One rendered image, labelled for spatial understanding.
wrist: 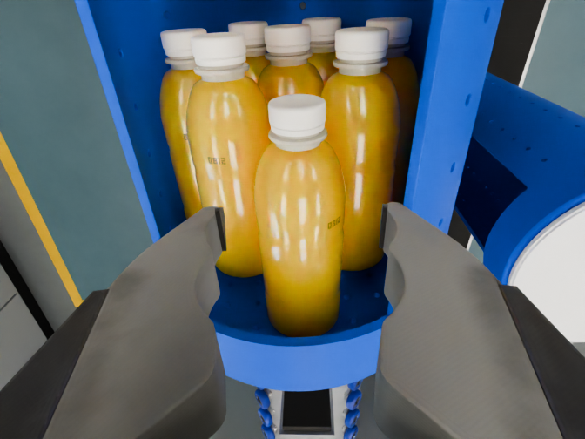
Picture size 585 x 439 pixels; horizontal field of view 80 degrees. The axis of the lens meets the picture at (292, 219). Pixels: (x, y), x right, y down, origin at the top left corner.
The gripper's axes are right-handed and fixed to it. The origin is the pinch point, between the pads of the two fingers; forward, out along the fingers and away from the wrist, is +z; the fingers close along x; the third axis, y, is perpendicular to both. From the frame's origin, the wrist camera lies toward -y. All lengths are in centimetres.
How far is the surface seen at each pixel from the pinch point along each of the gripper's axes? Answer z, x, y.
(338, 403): 38, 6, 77
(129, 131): 16.7, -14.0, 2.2
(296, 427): 23, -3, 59
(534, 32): 114, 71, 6
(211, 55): 16.1, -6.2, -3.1
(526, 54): 114, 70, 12
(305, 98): 14.3, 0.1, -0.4
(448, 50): 8.6, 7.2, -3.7
